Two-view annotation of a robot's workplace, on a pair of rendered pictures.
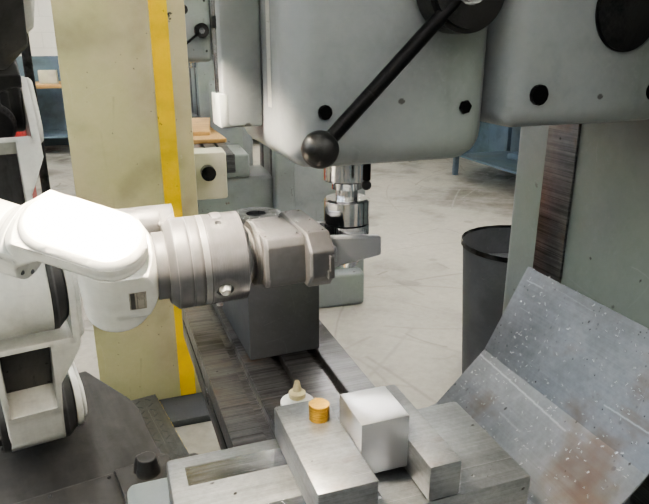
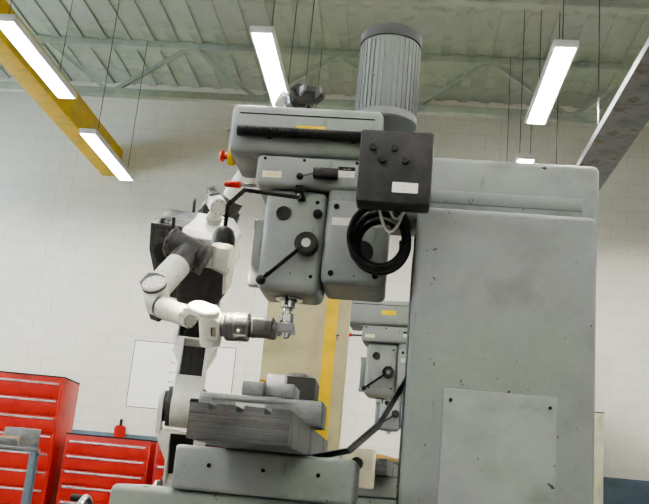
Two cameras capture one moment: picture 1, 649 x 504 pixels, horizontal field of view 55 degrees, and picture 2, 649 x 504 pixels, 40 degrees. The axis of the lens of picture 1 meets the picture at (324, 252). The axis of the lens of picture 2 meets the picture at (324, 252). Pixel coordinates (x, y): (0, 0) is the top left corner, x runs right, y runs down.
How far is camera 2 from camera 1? 2.22 m
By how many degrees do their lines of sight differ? 42
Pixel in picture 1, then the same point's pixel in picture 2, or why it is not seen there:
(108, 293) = (204, 325)
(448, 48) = (305, 260)
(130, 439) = not seen: outside the picture
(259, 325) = not seen: hidden behind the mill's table
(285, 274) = (257, 328)
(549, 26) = (333, 254)
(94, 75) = (281, 370)
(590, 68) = (349, 267)
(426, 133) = (297, 282)
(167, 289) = (221, 328)
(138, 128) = not seen: hidden behind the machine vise
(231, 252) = (241, 318)
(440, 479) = (285, 389)
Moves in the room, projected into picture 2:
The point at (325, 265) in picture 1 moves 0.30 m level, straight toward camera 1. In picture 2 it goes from (268, 325) to (216, 303)
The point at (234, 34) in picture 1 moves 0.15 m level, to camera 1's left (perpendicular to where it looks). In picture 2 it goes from (255, 259) to (213, 260)
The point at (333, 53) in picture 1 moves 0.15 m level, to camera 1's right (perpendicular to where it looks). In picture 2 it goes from (271, 259) to (316, 257)
